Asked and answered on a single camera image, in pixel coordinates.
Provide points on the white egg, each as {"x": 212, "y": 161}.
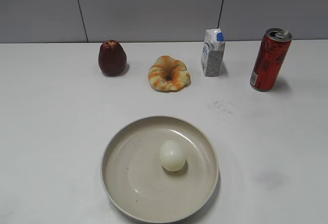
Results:
{"x": 172, "y": 156}

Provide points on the beige round plate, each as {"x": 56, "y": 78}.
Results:
{"x": 140, "y": 187}

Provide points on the dark red wax apple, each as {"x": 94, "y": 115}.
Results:
{"x": 112, "y": 58}

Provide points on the small white milk carton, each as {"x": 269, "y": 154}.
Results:
{"x": 212, "y": 52}

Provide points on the red soda can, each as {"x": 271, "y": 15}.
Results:
{"x": 272, "y": 52}

